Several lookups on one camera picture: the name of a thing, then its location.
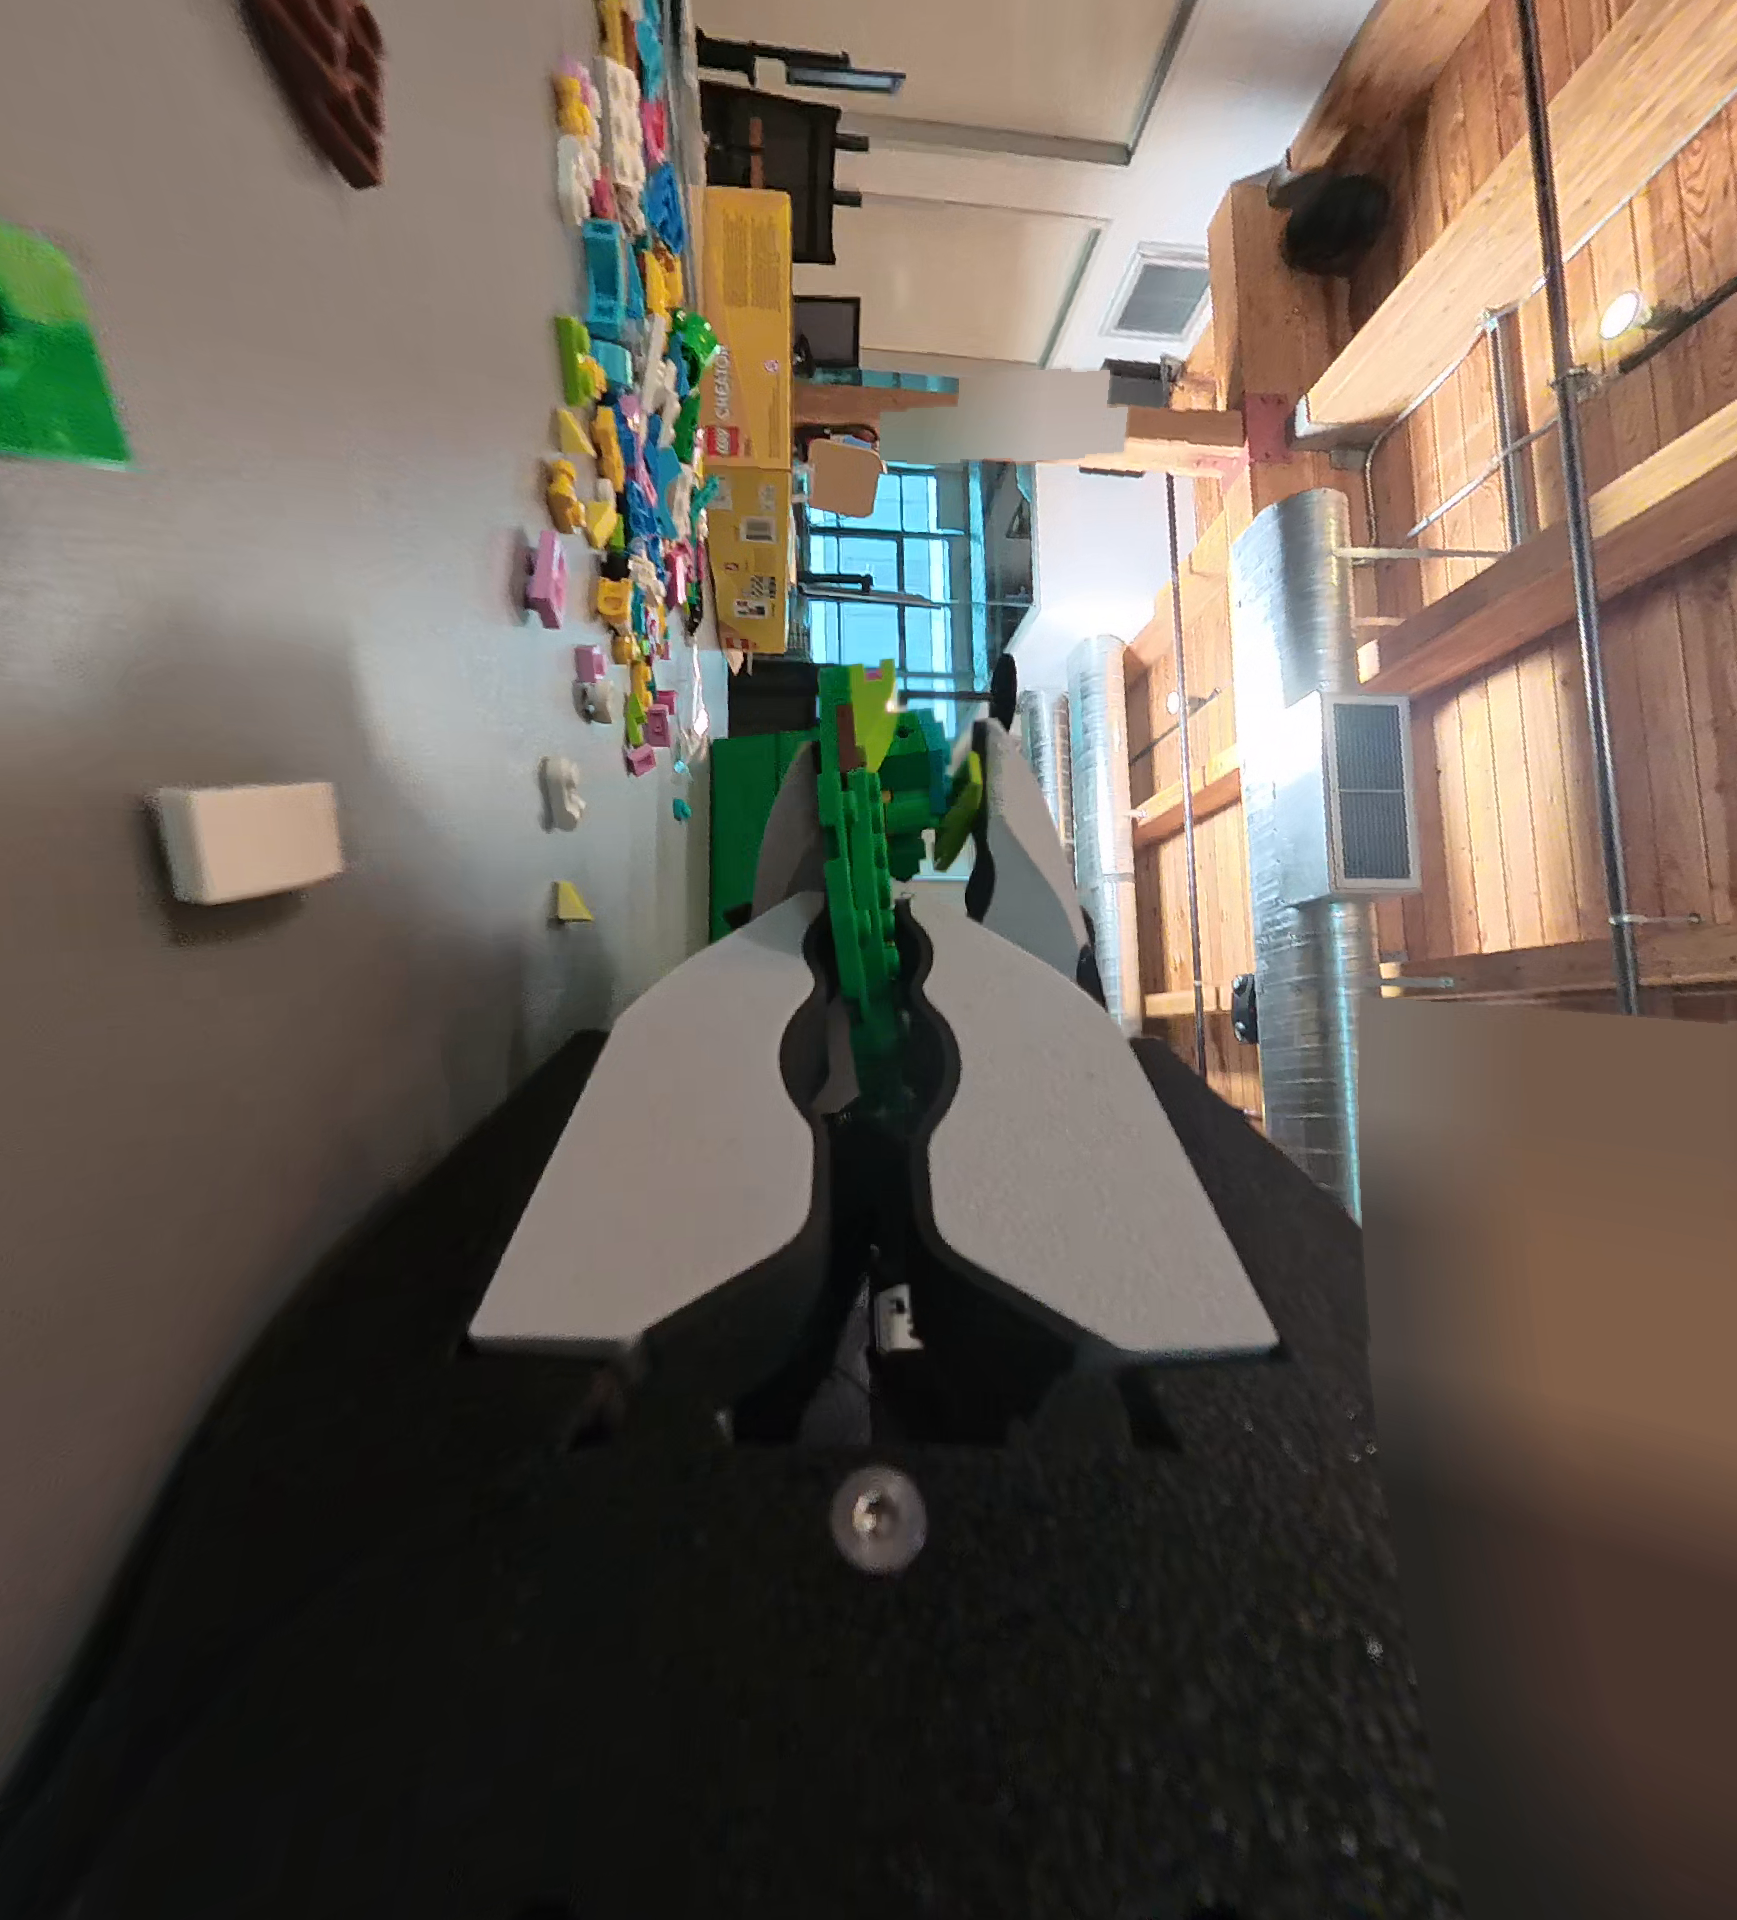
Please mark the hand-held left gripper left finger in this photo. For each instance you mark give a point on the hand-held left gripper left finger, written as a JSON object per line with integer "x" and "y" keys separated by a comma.
{"x": 659, "y": 1171}

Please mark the metal conduit pipe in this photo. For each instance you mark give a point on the metal conduit pipe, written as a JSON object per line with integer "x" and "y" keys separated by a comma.
{"x": 1573, "y": 525}

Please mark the yellow lego slope piece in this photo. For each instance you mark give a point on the yellow lego slope piece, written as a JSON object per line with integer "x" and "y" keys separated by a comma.
{"x": 568, "y": 901}

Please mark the black round speaker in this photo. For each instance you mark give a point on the black round speaker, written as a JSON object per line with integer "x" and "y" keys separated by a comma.
{"x": 1337, "y": 225}

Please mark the white ceiling vent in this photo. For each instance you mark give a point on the white ceiling vent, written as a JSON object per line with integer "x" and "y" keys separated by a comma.
{"x": 1154, "y": 292}

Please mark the green lego build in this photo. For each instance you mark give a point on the green lego build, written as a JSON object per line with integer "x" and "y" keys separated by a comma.
{"x": 861, "y": 871}

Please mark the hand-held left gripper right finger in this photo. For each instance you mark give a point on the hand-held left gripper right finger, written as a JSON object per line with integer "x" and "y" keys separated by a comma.
{"x": 1093, "y": 1171}

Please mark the yellow lego box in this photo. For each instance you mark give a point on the yellow lego box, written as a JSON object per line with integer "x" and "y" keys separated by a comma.
{"x": 748, "y": 421}

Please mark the pink lego plate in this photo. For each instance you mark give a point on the pink lego plate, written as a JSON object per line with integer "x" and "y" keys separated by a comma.
{"x": 545, "y": 579}

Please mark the black chair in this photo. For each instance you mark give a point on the black chair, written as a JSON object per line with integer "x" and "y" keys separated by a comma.
{"x": 778, "y": 165}

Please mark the white rounded lego plate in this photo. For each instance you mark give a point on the white rounded lego plate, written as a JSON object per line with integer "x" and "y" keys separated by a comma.
{"x": 593, "y": 687}
{"x": 562, "y": 790}

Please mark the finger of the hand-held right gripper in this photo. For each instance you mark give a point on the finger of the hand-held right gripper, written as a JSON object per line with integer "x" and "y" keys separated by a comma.
{"x": 785, "y": 840}
{"x": 1033, "y": 871}

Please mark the dark brown lego plate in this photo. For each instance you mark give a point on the dark brown lego plate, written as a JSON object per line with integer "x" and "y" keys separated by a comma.
{"x": 321, "y": 91}

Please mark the green lego brick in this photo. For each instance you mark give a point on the green lego brick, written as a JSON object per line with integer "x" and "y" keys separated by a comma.
{"x": 12, "y": 331}

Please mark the silver vertical air duct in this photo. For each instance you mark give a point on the silver vertical air duct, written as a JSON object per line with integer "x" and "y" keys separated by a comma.
{"x": 1303, "y": 975}
{"x": 1102, "y": 824}

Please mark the white curved lego brick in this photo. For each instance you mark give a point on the white curved lego brick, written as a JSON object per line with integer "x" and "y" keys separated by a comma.
{"x": 250, "y": 840}

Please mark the round spot lamp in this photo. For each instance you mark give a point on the round spot lamp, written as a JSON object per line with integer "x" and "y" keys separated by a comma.
{"x": 1621, "y": 314}

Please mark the pile of colourful lego bricks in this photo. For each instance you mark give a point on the pile of colourful lego bricks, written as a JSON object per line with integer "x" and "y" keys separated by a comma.
{"x": 628, "y": 375}

